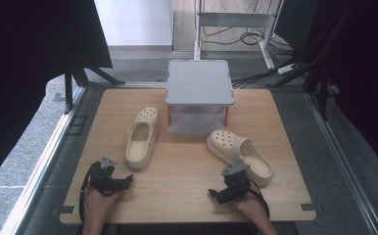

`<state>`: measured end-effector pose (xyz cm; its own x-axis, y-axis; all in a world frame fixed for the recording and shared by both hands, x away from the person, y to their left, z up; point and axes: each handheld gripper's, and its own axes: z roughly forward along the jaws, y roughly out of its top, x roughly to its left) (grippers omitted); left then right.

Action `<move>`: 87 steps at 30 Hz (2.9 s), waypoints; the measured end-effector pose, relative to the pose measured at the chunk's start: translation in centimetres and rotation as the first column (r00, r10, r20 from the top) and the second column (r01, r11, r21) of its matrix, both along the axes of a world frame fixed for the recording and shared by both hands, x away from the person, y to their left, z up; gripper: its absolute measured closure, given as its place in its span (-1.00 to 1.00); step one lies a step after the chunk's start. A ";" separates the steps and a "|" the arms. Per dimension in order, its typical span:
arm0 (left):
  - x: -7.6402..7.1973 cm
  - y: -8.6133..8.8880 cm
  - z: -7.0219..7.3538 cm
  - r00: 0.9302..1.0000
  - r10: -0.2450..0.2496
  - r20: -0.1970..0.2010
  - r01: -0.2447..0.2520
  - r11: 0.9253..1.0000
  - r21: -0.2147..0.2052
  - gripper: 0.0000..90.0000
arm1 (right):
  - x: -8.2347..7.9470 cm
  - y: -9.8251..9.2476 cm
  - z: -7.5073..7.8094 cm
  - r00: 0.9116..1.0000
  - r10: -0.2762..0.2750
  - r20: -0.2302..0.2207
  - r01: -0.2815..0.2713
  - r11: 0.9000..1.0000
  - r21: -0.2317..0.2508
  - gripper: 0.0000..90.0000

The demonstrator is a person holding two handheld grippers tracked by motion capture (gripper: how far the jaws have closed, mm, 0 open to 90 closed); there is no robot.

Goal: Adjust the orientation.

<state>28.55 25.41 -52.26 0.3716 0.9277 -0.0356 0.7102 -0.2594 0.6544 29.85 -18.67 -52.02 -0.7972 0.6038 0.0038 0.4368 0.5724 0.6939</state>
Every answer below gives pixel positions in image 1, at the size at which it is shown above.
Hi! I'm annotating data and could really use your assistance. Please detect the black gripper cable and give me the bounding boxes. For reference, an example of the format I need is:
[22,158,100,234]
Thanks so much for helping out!
[248,179,271,219]
[78,163,95,225]

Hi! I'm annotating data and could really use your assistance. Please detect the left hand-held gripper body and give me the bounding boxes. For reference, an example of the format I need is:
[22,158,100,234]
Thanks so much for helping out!
[86,156,128,197]

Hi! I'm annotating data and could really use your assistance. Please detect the black tripod stand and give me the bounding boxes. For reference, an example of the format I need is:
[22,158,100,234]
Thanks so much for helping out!
[63,48,126,116]
[267,0,354,122]

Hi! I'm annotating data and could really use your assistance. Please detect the person's right hand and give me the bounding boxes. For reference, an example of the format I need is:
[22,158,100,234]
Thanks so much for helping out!
[231,191,270,223]

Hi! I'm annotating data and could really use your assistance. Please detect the grey shoe rack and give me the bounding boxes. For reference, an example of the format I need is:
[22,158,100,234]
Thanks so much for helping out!
[165,59,236,136]

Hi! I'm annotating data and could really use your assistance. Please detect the black floor cables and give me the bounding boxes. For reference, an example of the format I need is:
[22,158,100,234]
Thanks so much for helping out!
[200,0,298,90]

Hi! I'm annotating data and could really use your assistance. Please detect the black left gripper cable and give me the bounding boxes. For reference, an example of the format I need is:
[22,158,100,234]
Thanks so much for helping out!
[78,163,95,225]

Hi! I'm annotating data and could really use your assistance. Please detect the cream clog shoe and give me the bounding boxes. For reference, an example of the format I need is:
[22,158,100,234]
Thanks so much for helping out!
[206,129,275,188]
[124,106,163,170]

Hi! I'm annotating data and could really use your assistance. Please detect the white power strip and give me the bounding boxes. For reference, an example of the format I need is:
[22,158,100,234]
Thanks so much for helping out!
[276,63,298,75]

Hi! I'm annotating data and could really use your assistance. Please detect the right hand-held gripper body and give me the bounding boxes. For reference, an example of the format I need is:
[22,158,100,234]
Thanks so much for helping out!
[220,162,253,204]

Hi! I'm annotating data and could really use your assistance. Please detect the aluminium frame rail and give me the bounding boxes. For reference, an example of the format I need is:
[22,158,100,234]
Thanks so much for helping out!
[304,92,378,235]
[0,85,88,235]

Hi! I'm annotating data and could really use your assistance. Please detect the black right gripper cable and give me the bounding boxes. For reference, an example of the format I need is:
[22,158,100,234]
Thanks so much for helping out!
[248,179,271,219]

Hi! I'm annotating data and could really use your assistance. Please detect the black curtain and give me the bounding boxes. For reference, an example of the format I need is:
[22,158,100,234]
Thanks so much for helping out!
[0,0,114,194]
[273,0,378,181]

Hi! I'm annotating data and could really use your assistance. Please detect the person's left hand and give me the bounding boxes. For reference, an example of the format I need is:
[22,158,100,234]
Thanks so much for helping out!
[83,186,123,226]

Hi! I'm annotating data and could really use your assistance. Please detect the white metal stand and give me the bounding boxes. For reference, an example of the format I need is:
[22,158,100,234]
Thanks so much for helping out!
[193,0,285,71]

